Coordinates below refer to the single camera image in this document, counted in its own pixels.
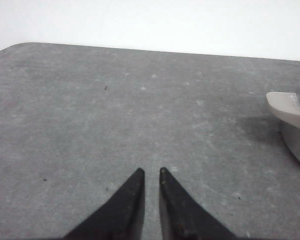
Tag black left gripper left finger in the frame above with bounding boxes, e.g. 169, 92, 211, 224
63, 168, 145, 240

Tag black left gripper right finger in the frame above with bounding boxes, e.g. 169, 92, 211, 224
159, 167, 236, 240

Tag grey table mat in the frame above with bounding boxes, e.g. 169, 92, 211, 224
0, 43, 300, 240

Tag stainless steel pot grey handles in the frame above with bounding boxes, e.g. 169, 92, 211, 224
265, 81, 300, 163

